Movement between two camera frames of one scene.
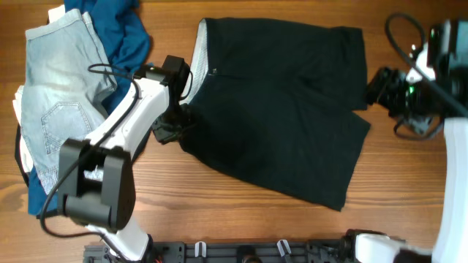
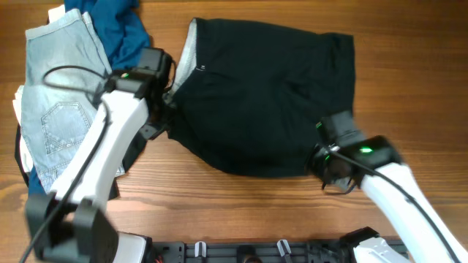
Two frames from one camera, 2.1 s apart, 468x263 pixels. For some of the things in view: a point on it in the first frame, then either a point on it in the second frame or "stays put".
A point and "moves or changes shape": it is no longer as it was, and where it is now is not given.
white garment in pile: [25, 158] stays put
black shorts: [274, 102] moves or changes shape
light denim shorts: [67, 77] stays put
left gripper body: [175, 122] to [157, 124]
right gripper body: [393, 92] to [316, 169]
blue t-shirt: [125, 39] stays put
